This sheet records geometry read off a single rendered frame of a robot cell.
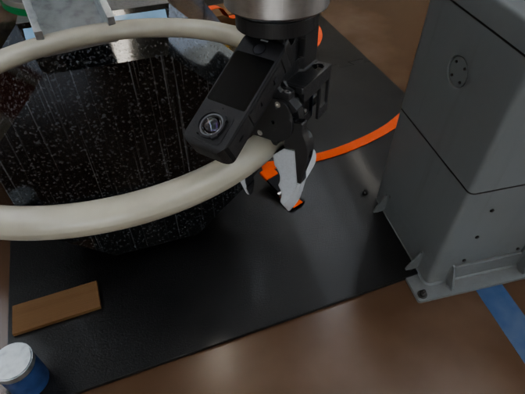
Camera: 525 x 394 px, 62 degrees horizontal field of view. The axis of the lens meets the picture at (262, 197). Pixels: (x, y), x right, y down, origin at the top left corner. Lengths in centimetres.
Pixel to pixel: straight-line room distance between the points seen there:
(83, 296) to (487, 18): 131
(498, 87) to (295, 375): 88
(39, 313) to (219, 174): 117
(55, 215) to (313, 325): 108
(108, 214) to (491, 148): 92
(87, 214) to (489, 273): 141
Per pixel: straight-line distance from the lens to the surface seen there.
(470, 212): 129
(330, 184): 174
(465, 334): 149
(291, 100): 41
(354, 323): 141
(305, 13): 38
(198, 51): 113
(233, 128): 36
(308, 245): 153
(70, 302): 150
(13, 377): 131
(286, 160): 44
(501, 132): 112
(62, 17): 87
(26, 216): 42
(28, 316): 153
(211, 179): 40
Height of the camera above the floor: 122
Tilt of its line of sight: 46 degrees down
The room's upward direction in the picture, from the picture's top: straight up
